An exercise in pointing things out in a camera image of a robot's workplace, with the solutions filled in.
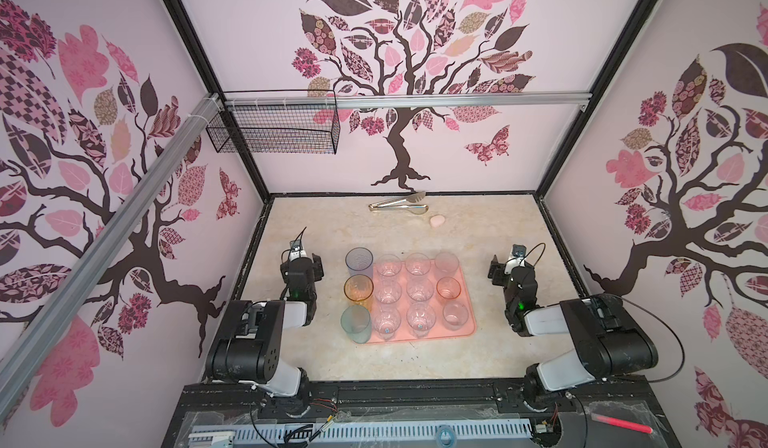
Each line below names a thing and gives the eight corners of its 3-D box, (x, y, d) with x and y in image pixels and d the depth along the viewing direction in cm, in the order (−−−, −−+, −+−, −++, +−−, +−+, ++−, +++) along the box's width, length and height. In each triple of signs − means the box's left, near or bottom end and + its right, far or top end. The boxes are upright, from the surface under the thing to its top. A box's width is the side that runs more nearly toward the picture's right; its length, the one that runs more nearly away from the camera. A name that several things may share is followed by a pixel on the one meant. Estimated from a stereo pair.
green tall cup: (344, 343, 84) (339, 330, 76) (346, 320, 89) (342, 305, 80) (369, 343, 84) (367, 330, 76) (371, 320, 89) (368, 305, 80)
